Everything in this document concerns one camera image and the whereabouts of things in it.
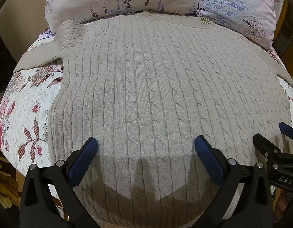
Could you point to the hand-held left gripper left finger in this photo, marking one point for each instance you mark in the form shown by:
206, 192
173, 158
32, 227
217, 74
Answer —
83, 156

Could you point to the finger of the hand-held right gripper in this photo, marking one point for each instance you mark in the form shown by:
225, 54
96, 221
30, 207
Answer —
265, 144
288, 129

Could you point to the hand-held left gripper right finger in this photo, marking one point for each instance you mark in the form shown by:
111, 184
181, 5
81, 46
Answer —
208, 157

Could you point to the floral bed sheet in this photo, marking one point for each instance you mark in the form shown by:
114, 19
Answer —
25, 95

